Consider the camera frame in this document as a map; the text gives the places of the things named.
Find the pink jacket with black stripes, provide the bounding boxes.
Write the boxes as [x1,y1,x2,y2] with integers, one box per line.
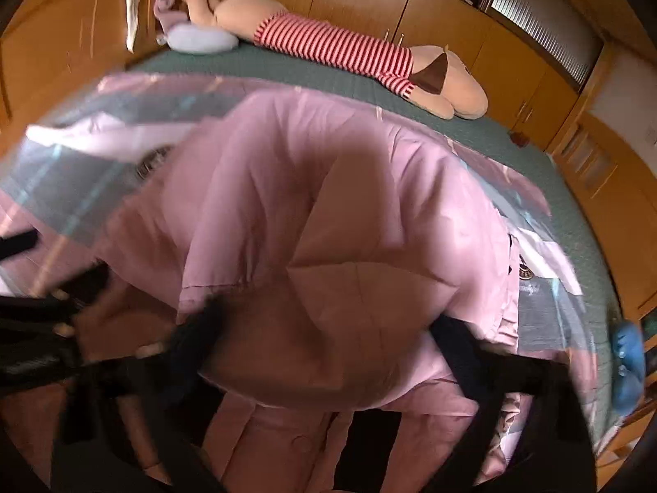
[92,90,524,488]

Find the wooden wall cabinets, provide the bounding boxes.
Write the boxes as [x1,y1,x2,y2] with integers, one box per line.
[205,0,596,152]

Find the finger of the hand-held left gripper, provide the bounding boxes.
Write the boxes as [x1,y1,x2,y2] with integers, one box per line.
[48,263,110,311]
[0,230,39,264]

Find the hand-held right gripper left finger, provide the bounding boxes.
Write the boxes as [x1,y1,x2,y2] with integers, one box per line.
[51,295,229,493]

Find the lavender neck pillow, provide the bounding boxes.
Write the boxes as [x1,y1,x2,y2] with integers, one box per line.
[163,25,239,55]

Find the purple plush toy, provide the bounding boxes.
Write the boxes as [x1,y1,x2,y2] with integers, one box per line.
[153,0,193,37]

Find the frosted glass window panel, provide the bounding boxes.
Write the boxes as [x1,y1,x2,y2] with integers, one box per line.
[487,0,604,83]

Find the white hanging towel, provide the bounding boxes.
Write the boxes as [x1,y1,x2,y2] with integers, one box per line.
[124,0,155,52]

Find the pink grey plaid bed sheet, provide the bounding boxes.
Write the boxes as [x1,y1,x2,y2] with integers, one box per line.
[0,72,617,478]

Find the green patterned bed mat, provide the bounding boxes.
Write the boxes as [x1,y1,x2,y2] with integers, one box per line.
[126,41,624,422]

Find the plush dog in striped shirt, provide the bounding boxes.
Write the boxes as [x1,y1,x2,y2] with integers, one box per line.
[177,0,489,120]

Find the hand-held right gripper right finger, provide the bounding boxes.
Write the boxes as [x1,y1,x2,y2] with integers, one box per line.
[390,316,599,493]

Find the blue plush neck pillow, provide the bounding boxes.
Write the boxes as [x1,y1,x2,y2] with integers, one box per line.
[611,318,646,414]

